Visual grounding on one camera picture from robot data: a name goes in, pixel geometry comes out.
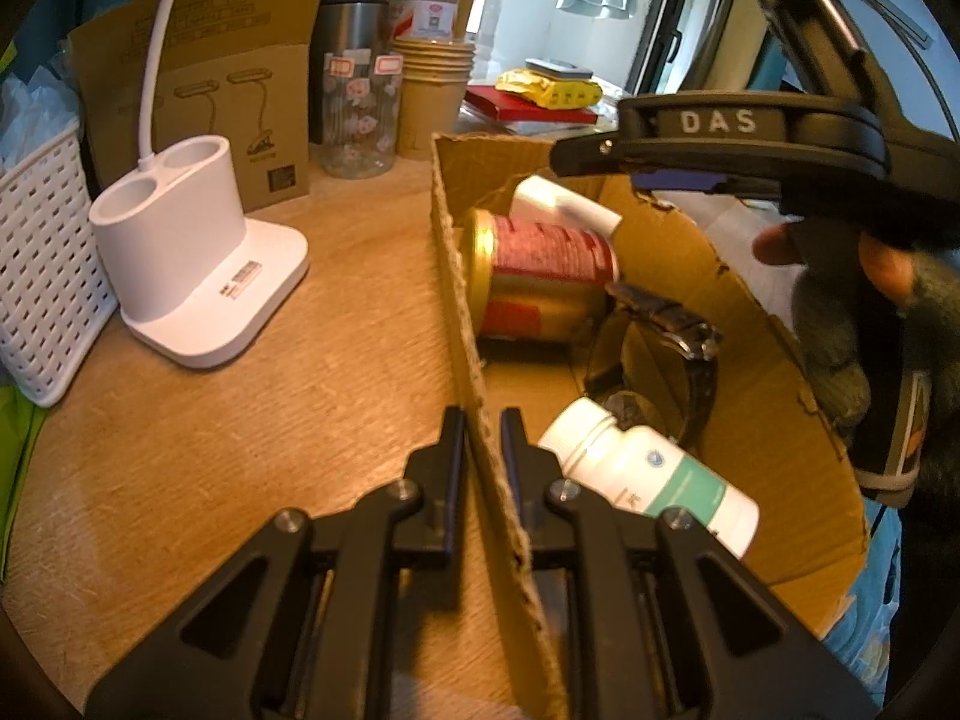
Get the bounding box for grey flat device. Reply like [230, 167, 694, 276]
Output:
[525, 58, 593, 81]

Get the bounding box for white plastic basket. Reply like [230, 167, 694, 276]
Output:
[0, 120, 119, 408]

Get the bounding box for yellow packet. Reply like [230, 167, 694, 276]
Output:
[495, 67, 603, 110]

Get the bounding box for white green-label pill bottle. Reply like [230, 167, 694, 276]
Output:
[538, 397, 760, 560]

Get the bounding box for black wrist watch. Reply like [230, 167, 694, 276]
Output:
[581, 281, 725, 451]

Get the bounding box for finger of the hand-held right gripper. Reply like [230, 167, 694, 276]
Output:
[724, 0, 893, 128]
[551, 94, 890, 200]

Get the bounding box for black sliding door frame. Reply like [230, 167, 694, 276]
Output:
[630, 0, 721, 95]

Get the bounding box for red and gold can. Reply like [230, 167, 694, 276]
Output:
[461, 208, 620, 342]

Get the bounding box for brown cardboard lamp box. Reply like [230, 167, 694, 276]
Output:
[67, 0, 331, 212]

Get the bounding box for light blue cloth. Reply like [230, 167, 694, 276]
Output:
[0, 52, 80, 166]

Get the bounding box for white desk lamp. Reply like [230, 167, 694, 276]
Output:
[88, 0, 311, 370]

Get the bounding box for red book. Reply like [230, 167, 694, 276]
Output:
[463, 85, 601, 125]

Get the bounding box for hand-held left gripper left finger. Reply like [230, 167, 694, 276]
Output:
[84, 405, 470, 720]

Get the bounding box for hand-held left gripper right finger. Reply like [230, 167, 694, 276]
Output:
[499, 406, 878, 720]

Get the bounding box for stack of brown paper cups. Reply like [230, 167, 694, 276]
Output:
[394, 36, 477, 161]

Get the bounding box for patterned glass jar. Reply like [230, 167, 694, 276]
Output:
[321, 49, 406, 179]

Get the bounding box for white charger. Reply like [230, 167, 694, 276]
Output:
[511, 175, 623, 241]

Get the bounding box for green pack of paper cups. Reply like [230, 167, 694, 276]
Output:
[0, 382, 50, 586]

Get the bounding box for steel thermos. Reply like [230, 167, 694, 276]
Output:
[310, 0, 391, 145]

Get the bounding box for person's right hand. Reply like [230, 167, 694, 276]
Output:
[752, 223, 960, 436]

